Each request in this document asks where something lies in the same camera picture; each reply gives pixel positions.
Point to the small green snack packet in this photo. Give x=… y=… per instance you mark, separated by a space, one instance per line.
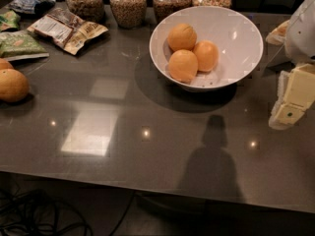
x=9 y=21

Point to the glass jar of nuts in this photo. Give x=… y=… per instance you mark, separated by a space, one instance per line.
x=89 y=10

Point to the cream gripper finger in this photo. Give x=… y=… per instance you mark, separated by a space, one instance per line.
x=277 y=35
x=296 y=94

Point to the green snack bag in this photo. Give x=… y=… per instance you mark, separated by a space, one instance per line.
x=20 y=45

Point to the glass jar of grains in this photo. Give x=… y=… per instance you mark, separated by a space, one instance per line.
x=128 y=14

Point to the large orange on table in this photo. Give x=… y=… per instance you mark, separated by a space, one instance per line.
x=14 y=86

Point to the brown white snack bag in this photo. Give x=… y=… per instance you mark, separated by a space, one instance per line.
x=66 y=30

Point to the blue snack bag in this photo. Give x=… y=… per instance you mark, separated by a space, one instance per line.
x=31 y=7

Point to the glass jar of brown seeds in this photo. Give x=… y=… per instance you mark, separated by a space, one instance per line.
x=164 y=8

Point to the white bowl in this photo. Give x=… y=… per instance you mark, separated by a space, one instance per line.
x=239 y=42

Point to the small orange at left edge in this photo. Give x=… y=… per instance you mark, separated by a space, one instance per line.
x=4 y=64

